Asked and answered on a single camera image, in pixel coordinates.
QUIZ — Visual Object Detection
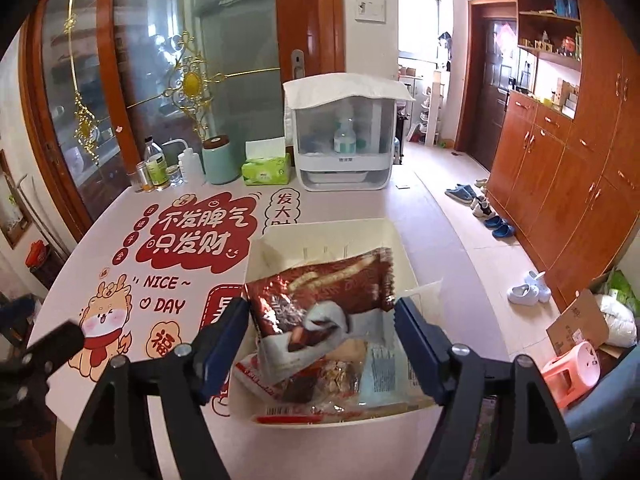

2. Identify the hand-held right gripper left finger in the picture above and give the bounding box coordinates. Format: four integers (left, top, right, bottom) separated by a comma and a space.
60, 297, 251, 480

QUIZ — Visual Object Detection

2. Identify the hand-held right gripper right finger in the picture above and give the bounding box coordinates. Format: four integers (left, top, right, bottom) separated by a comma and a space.
395, 296, 581, 480

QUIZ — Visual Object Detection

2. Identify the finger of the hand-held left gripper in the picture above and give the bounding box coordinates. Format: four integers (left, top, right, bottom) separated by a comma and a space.
0, 296, 43, 346
20, 321, 85, 377

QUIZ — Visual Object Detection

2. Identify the large light blue snack packet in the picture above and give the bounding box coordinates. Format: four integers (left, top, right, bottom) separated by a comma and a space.
360, 340, 432, 406

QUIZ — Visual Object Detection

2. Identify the brown chocolate snack packet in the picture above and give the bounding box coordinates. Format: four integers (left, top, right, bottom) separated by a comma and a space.
243, 246, 398, 386

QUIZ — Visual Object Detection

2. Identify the white plastic bin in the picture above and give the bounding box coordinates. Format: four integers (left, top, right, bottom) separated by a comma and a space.
227, 217, 446, 428

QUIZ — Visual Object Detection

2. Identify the red white snack packet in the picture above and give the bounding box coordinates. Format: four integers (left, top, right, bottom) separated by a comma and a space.
232, 352, 351, 423

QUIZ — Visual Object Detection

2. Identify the red container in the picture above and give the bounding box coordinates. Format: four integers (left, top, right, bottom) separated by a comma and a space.
26, 241, 51, 268

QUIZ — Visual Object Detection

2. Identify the clear packet of brown candies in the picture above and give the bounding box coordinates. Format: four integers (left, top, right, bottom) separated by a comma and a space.
280, 355, 362, 403

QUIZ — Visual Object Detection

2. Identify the white child shoe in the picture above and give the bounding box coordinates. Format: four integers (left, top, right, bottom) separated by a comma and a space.
525, 270, 552, 303
507, 284, 541, 305

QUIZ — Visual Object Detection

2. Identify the pink printed table cover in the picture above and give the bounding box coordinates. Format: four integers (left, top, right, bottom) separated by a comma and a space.
27, 180, 501, 480

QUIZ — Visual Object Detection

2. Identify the pink plastic stool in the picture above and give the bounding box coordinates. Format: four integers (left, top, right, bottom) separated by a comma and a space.
541, 341, 601, 413

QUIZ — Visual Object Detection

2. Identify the cardboard box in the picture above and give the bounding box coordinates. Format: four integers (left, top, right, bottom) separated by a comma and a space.
546, 288, 610, 356

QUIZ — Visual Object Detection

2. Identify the pair of grey slippers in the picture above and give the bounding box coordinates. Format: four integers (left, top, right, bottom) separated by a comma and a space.
445, 184, 478, 204

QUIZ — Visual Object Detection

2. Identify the white storage cabinet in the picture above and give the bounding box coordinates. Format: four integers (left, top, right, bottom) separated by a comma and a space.
282, 72, 416, 192

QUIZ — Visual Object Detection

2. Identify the green tissue box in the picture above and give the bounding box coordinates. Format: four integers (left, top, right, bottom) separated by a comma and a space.
241, 139, 292, 185

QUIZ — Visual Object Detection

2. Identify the white squeeze bottle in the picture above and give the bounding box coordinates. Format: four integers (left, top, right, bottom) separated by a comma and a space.
162, 139, 205, 183

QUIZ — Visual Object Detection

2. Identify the glass bottle with green label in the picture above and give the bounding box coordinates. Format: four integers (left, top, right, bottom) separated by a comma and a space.
145, 136, 168, 188

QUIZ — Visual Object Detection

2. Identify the teal canister with brown lid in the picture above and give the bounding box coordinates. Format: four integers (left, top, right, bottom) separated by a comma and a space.
201, 135, 244, 185

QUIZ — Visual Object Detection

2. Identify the blue sofa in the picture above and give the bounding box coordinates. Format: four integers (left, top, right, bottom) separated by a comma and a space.
565, 345, 640, 480

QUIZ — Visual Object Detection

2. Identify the white plastic bag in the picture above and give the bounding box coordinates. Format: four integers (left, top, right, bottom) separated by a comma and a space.
597, 294, 638, 347

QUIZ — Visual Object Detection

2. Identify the green plastic bag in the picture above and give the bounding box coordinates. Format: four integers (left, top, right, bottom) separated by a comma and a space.
607, 270, 639, 311

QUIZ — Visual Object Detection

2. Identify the dark entrance door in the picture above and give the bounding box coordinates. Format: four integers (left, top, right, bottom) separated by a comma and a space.
470, 2, 518, 171

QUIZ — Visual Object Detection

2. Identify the white cloth cover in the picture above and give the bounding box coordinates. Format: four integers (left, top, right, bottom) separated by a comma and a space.
283, 72, 416, 112

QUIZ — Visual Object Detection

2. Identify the wooden sliding glass door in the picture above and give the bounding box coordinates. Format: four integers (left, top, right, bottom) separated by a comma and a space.
20, 0, 346, 241

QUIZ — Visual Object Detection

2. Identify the wooden picture frame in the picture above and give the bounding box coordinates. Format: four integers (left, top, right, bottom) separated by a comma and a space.
0, 150, 31, 251

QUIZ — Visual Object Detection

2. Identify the wooden wall cabinet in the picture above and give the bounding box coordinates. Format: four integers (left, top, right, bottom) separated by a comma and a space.
487, 0, 640, 311

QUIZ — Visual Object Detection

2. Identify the white light switch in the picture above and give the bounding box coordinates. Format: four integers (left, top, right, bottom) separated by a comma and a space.
355, 0, 387, 23

